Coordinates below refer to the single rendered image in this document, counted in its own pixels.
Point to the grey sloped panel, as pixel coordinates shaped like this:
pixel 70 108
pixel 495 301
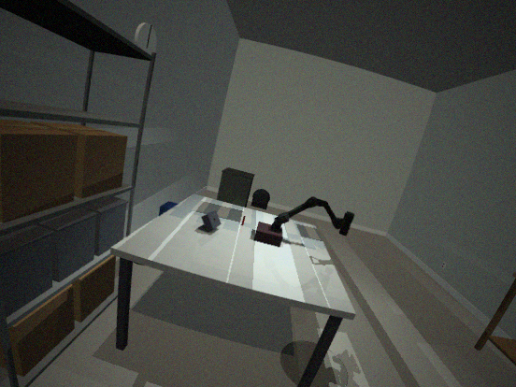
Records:
pixel 211 221

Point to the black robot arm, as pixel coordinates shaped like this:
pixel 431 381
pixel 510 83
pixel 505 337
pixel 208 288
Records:
pixel 343 223

